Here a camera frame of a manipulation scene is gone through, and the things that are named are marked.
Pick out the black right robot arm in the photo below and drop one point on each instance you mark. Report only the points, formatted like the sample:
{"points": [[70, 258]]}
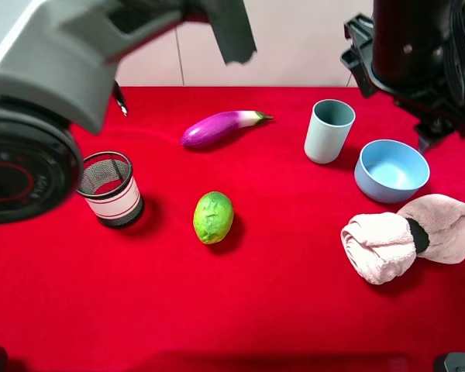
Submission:
{"points": [[414, 52]]}

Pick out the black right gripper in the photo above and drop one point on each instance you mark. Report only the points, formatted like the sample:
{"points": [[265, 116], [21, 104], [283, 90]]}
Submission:
{"points": [[430, 102]]}

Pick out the grey-green plastic cup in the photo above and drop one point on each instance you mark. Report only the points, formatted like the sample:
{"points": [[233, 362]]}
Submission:
{"points": [[330, 123]]}

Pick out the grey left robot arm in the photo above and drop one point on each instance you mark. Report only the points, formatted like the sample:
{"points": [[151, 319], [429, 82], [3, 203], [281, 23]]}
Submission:
{"points": [[58, 62]]}

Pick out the black mesh pen holder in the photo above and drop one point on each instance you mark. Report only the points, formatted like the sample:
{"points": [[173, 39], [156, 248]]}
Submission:
{"points": [[110, 189]]}

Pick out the green toy fruit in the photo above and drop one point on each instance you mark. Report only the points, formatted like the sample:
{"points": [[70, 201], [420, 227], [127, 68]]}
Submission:
{"points": [[213, 217]]}

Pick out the pink fluffy towel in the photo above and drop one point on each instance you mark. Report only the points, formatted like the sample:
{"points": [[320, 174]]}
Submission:
{"points": [[383, 246]]}

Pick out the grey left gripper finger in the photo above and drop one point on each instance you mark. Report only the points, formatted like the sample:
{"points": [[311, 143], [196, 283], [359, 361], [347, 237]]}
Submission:
{"points": [[232, 29]]}

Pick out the red felt table cloth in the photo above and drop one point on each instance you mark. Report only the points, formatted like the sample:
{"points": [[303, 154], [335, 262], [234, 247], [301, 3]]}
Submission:
{"points": [[277, 293]]}

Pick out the purple toy eggplant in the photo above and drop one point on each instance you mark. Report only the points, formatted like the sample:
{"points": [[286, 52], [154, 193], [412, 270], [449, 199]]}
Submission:
{"points": [[215, 127]]}

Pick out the blue plastic bowl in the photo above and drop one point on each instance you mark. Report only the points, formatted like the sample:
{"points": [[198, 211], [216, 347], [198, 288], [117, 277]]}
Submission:
{"points": [[390, 172]]}

